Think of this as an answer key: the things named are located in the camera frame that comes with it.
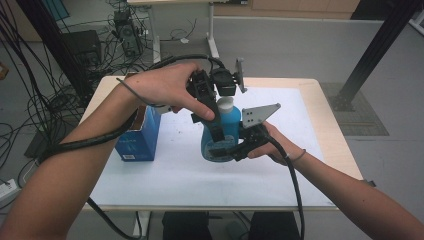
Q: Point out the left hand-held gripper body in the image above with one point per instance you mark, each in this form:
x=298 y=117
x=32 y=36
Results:
x=224 y=81

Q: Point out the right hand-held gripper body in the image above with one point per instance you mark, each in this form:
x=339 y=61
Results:
x=255 y=115

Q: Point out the blue bottle with white cap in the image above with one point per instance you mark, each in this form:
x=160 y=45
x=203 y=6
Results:
x=231 y=123

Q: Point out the person's right hand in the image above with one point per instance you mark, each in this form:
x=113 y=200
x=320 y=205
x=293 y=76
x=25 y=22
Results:
x=276 y=148

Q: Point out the person's left hand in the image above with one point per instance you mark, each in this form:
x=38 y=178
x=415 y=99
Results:
x=163 y=86

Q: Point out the white desk with metal legs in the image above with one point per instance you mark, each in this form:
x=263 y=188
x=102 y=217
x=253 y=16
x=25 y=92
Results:
x=212 y=36

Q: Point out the white paper sheet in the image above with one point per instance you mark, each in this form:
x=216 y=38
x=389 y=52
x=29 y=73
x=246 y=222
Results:
x=186 y=183

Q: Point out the white paper scrap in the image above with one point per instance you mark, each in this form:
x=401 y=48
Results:
x=184 y=40

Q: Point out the open blue cardboard box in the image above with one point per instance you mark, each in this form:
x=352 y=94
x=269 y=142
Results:
x=140 y=143

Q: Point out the person's right leg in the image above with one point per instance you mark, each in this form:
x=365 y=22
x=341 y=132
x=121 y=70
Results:
x=273 y=226

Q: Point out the person's leg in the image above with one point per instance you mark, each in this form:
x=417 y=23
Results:
x=273 y=226
x=186 y=226

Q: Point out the person's left leg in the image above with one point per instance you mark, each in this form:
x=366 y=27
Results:
x=186 y=226

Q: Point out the light wooden cabinet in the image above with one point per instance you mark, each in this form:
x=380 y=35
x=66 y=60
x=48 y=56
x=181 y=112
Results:
x=283 y=8

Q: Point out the black computer tower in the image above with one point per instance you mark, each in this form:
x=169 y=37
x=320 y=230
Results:
x=128 y=33

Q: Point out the white table leg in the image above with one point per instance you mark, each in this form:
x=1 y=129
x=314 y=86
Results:
x=142 y=225

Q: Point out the grey floor mat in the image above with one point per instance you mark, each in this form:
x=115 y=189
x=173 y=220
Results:
x=363 y=123

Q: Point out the black box on floor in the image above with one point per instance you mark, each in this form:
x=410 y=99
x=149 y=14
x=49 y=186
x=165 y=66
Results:
x=83 y=46

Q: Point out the black floor plate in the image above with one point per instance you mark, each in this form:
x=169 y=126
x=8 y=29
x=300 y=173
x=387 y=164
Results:
x=35 y=148

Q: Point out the teal panel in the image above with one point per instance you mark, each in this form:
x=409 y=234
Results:
x=56 y=8

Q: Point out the white power strip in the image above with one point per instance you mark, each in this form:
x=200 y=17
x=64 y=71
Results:
x=7 y=190

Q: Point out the black metal frame post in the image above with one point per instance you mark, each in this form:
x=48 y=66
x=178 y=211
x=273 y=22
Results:
x=53 y=43
x=376 y=50

